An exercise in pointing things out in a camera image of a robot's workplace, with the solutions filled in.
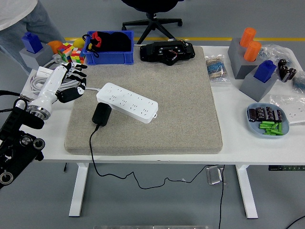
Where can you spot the blue plastic bin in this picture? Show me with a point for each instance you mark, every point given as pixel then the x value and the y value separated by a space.
pixel 107 58

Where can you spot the black office chair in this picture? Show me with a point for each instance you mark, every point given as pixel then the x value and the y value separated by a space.
pixel 152 21

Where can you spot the blue plastic block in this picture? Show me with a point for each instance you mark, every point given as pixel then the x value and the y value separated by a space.
pixel 264 71
pixel 32 43

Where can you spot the grey-brown mat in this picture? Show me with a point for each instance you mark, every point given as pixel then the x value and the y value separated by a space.
pixel 166 107

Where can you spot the white flat box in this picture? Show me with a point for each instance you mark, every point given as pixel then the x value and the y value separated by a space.
pixel 44 71

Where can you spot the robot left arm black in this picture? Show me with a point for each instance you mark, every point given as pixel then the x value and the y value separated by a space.
pixel 19 148

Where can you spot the orange cylinder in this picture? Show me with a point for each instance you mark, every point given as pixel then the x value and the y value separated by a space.
pixel 252 51
pixel 247 37

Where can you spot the white wall socket in bag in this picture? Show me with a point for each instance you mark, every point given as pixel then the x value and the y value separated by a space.
pixel 295 114

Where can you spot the yellow ball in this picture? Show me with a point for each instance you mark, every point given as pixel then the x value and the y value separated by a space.
pixel 78 43

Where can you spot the colourful puzzle cube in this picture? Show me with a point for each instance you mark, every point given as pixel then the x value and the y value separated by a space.
pixel 77 56
pixel 64 52

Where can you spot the clear bag of blue parts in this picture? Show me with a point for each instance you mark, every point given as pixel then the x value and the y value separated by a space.
pixel 299 82

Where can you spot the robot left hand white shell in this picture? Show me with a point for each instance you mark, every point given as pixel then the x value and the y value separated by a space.
pixel 53 81

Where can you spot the black desk control panel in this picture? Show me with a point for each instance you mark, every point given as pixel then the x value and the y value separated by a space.
pixel 286 168

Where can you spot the crumpled clear plastic bag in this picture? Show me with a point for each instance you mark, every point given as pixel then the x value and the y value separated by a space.
pixel 274 51

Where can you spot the bag of black capacitors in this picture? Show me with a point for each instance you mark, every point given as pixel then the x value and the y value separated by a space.
pixel 286 70

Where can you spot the white power strip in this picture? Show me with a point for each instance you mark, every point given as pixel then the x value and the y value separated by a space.
pixel 128 100

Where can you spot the grey two-hole block holder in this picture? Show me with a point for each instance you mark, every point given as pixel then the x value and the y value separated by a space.
pixel 238 62

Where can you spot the orange plastic piece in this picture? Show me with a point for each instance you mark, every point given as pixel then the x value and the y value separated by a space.
pixel 54 45

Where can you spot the black mechanical device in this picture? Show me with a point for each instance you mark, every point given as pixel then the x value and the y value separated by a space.
pixel 152 51

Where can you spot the pale blue plate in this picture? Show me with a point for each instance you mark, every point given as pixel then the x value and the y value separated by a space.
pixel 255 128

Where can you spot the green battery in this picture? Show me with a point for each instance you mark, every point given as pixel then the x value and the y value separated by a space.
pixel 274 133
pixel 267 122
pixel 265 126
pixel 275 126
pixel 271 130
pixel 280 127

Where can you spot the black plug adapter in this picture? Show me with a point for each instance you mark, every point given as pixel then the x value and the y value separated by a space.
pixel 102 114

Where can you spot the clear bag of resistors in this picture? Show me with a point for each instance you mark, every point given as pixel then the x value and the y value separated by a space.
pixel 216 69

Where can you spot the person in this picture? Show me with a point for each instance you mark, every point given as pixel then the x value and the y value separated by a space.
pixel 14 14

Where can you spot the white table leg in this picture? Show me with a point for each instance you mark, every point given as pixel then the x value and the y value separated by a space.
pixel 79 190
pixel 247 190

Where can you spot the silver metal box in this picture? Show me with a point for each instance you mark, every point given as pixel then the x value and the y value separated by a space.
pixel 214 175

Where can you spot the black capacitor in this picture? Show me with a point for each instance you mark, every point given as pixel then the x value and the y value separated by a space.
pixel 260 113
pixel 269 112
pixel 278 115
pixel 252 115

